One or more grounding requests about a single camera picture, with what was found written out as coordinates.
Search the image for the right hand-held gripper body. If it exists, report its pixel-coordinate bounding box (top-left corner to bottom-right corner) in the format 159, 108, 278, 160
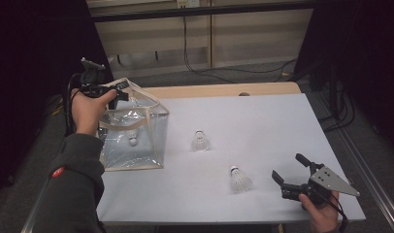
280, 163, 361, 206

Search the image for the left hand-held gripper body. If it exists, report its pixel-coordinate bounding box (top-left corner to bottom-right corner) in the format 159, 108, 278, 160
79, 57, 119, 99

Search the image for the white shuttlecock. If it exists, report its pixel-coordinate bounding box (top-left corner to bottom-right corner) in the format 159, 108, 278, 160
190, 129, 212, 153
229, 165, 253, 195
128, 130, 140, 148

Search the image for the transparent bag with beige trim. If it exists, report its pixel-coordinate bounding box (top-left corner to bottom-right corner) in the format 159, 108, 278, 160
97, 77, 171, 173

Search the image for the person's left hand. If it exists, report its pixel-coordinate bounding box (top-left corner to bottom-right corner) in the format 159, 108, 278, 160
70, 88, 118, 137

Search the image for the person's right hand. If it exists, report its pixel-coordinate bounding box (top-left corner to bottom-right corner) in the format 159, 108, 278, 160
298, 190, 342, 233

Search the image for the white table cover sheet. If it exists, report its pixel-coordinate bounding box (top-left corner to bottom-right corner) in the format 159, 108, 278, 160
96, 92, 367, 224

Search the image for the wooden cabinet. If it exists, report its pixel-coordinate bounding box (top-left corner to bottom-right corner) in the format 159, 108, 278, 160
86, 0, 315, 79

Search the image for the dark curtain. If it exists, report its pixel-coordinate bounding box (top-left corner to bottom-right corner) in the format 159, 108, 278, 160
295, 0, 394, 156

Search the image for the left hand-held gripper cable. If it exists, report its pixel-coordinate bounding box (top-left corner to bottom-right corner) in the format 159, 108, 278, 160
62, 72, 86, 137

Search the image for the metal floor rail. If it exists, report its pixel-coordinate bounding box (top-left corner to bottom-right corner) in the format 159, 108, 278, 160
337, 127, 394, 233
20, 174, 53, 233

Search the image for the black floor cable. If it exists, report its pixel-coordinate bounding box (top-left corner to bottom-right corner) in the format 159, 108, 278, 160
319, 93, 356, 133

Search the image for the black power cable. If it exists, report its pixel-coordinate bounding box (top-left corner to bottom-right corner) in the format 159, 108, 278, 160
182, 8, 298, 84

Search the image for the white wall socket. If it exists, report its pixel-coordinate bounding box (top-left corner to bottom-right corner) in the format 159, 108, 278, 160
177, 0, 201, 9

